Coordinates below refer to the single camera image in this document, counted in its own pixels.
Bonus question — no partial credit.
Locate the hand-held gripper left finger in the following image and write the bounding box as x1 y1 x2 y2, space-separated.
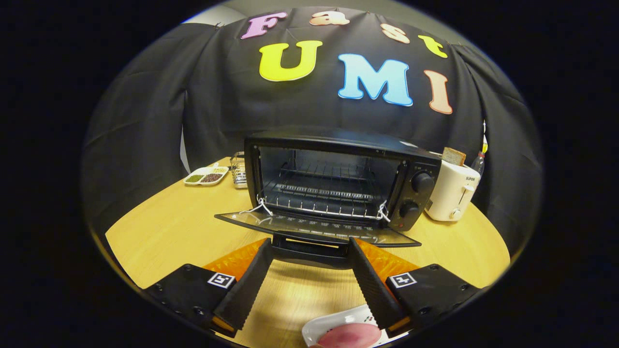
144 238 274 338

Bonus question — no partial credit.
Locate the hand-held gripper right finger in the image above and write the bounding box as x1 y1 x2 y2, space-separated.
348 237 484 339

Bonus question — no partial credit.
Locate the pink round food slice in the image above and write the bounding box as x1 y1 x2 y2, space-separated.
317 323 382 348

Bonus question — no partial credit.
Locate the white square plate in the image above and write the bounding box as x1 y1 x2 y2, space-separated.
301 304 395 348

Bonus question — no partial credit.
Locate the black toaster oven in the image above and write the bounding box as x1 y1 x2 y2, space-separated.
214 128 442 269

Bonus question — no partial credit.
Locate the white pop-up toaster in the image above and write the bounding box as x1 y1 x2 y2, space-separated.
425 154 482 222

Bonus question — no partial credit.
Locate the white divided condiment dish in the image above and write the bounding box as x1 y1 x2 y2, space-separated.
183 164 229 186

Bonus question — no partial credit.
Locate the brown bread slice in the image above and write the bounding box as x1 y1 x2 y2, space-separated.
442 147 467 166

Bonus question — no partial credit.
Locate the red label bottle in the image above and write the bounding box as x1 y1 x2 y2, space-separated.
472 138 489 177

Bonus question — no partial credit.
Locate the black backdrop cloth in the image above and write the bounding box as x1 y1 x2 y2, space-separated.
80 6 545 252

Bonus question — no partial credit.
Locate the metal wire basket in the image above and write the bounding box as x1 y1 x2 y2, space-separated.
229 151 248 189

